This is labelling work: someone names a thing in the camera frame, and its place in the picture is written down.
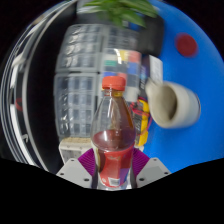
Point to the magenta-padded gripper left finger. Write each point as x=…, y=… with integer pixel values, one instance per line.
x=71, y=173

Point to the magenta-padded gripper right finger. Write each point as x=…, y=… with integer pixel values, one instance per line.
x=153, y=171

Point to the clear red-capped drink bottle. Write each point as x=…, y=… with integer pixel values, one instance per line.
x=113, y=140

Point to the beige ceramic cup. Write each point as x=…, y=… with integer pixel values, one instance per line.
x=183, y=106

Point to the black and white carton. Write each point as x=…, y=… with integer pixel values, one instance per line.
x=156, y=68

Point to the clear organiser box coloured parts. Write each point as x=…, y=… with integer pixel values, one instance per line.
x=123, y=65

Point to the flat round red coaster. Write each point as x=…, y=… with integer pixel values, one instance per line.
x=186, y=44

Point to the black flat case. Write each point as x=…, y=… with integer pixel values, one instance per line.
x=151, y=36

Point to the potted green plant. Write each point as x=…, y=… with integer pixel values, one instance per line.
x=123, y=10

